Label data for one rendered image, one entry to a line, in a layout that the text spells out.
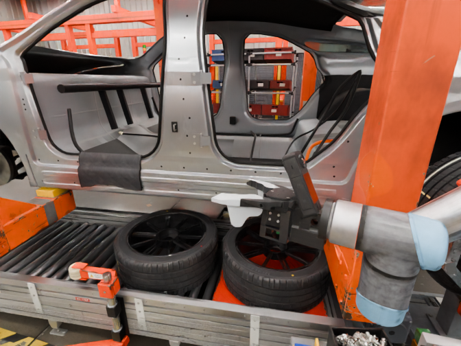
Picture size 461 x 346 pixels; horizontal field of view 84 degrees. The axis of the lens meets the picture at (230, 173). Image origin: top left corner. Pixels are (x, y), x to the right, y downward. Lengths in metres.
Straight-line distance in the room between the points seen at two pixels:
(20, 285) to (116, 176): 0.79
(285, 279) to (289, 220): 0.97
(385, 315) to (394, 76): 0.64
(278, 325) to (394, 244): 1.07
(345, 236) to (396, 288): 0.10
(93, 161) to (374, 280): 1.66
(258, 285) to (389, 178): 0.84
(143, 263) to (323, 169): 1.11
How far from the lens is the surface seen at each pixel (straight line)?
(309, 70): 3.62
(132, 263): 1.59
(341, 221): 0.44
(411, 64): 0.93
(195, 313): 1.49
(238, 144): 2.26
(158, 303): 1.52
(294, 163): 0.44
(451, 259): 1.35
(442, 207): 0.58
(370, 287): 0.50
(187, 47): 1.50
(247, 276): 1.44
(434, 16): 0.95
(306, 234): 0.48
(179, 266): 1.54
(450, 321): 1.82
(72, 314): 1.88
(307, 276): 1.46
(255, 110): 5.11
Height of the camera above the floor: 1.44
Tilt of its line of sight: 20 degrees down
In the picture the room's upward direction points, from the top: straight up
